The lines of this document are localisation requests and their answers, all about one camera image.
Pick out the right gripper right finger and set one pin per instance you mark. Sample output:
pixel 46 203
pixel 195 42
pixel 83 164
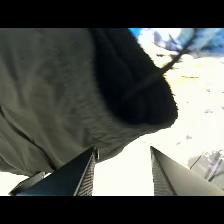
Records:
pixel 173 180

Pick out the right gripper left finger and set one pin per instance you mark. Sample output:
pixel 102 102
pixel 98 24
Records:
pixel 71 178

